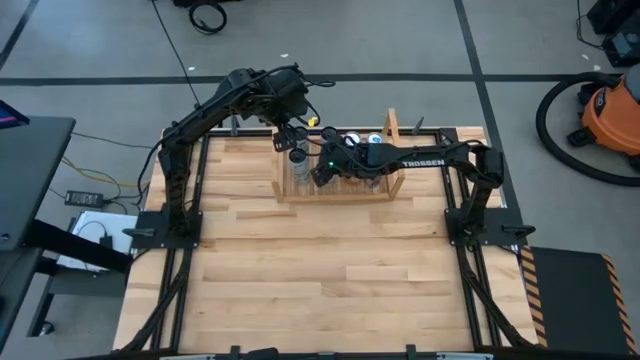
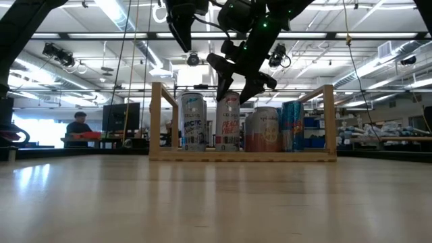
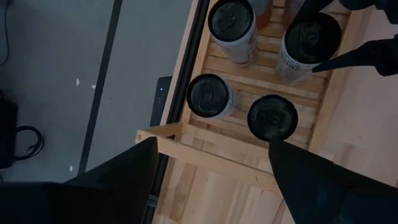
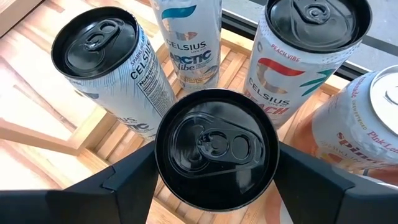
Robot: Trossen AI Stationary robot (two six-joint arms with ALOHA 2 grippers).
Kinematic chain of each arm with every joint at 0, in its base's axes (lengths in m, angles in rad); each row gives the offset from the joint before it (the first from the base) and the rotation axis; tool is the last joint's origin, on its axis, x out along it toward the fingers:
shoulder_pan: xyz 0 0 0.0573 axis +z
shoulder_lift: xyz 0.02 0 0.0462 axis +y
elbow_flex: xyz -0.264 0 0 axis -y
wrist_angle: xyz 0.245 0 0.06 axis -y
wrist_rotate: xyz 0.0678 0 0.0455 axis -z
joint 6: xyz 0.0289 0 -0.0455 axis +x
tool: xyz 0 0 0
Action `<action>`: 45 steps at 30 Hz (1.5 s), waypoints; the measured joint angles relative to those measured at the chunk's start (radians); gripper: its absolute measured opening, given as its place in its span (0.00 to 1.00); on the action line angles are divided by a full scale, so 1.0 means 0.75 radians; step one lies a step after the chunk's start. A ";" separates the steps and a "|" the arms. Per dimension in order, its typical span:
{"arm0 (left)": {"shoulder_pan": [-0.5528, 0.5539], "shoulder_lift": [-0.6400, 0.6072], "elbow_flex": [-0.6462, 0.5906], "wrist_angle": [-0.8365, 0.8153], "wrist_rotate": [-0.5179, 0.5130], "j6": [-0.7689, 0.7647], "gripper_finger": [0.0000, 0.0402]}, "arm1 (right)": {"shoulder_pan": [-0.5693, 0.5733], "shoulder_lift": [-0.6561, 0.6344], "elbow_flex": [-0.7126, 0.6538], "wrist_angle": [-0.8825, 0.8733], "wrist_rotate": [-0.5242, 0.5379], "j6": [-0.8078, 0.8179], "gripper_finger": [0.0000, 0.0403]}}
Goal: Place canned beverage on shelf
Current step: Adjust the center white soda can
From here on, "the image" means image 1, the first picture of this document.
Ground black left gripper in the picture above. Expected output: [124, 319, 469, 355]
[269, 84, 311, 153]

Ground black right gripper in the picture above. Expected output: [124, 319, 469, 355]
[310, 141, 374, 189]

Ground wooden slatted shelf rack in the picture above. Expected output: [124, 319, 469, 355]
[271, 107, 406, 204]

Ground black power adapter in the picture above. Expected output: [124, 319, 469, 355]
[64, 189, 105, 208]

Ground white power box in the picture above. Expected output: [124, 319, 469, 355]
[56, 210, 139, 274]

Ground orange shop vacuum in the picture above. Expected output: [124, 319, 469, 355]
[534, 71, 640, 188]
[567, 63, 640, 169]

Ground black desk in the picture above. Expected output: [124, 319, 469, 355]
[0, 115, 134, 351]

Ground black mat with hazard stripes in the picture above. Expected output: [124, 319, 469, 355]
[519, 245, 640, 357]

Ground computer monitor on black desk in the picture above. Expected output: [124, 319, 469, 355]
[0, 99, 30, 130]

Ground black equipment cases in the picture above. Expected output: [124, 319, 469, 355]
[584, 0, 640, 69]

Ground black table frame rails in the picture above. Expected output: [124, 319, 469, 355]
[119, 127, 539, 360]

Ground black floor cable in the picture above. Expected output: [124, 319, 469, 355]
[151, 0, 202, 109]

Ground coiled black cable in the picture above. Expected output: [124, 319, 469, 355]
[187, 0, 229, 36]

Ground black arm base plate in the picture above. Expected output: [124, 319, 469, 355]
[122, 208, 205, 250]
[443, 206, 537, 248]

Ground yellow cable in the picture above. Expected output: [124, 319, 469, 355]
[59, 154, 149, 190]

